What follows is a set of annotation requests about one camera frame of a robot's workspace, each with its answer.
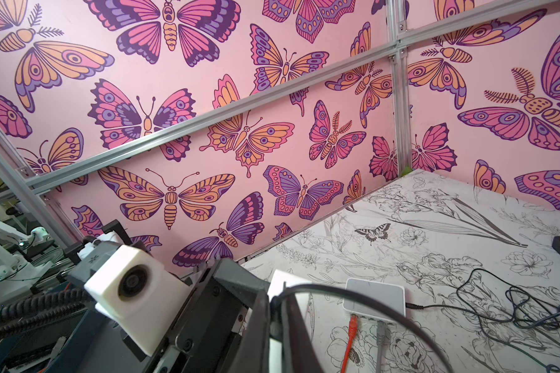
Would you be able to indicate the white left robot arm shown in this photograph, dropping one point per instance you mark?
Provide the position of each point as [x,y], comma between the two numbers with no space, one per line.
[99,344]

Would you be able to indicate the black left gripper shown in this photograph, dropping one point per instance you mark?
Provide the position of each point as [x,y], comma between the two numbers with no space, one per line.
[204,336]

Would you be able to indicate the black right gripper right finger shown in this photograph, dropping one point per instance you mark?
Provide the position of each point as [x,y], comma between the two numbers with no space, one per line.
[298,354]

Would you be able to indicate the aluminium frame post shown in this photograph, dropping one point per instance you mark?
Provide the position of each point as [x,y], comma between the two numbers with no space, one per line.
[396,25]

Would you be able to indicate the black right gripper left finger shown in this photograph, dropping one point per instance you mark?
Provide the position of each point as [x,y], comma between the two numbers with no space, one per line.
[253,353]

